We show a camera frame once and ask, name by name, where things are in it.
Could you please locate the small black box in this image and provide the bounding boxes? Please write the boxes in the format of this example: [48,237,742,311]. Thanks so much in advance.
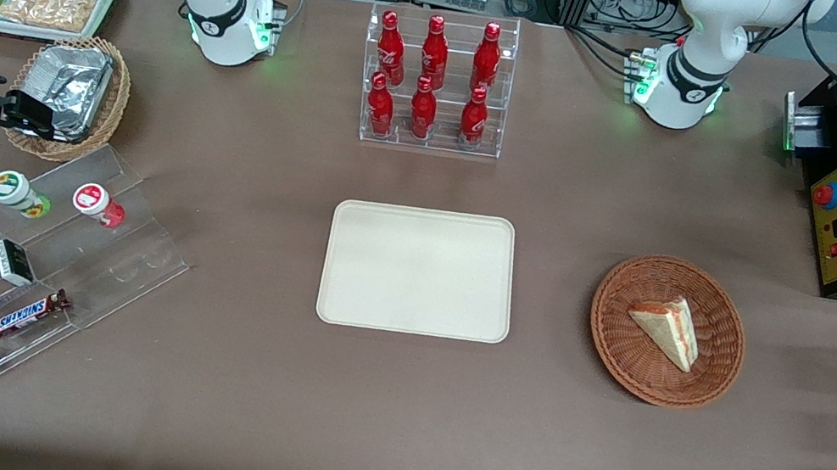
[0,238,42,289]

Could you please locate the brown Snickers bar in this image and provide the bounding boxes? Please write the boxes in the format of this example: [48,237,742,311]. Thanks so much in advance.
[0,279,73,354]

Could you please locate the clear acrylic stepped stand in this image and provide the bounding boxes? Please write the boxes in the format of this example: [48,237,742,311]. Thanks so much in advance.
[0,125,209,458]

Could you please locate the wrapped triangle sandwich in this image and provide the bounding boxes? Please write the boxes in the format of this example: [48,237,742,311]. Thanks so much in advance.
[618,288,709,375]

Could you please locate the red gum bottle white lid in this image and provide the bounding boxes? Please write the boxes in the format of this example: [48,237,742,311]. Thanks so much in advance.
[69,181,130,231]

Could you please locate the clear acrylic bottle rack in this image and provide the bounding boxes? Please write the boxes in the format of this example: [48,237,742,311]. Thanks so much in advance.
[348,0,524,165]

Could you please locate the cream rectangular tray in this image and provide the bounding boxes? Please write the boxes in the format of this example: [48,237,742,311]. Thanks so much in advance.
[314,189,529,355]

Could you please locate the round brown wicker basket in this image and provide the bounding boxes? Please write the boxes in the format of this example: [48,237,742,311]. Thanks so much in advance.
[576,244,760,420]

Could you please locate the light woven wicker basket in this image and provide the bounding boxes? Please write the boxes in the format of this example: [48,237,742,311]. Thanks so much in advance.
[0,24,139,173]

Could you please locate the silver foil container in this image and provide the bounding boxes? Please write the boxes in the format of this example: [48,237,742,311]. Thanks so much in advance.
[14,36,117,148]

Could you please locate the red cola bottle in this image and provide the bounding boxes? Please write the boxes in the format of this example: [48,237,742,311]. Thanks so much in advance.
[371,9,415,87]
[405,75,444,141]
[416,13,456,92]
[362,70,403,138]
[468,20,507,98]
[456,83,494,149]

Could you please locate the clear bag of crackers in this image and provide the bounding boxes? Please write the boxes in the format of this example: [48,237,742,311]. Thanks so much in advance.
[0,0,99,37]

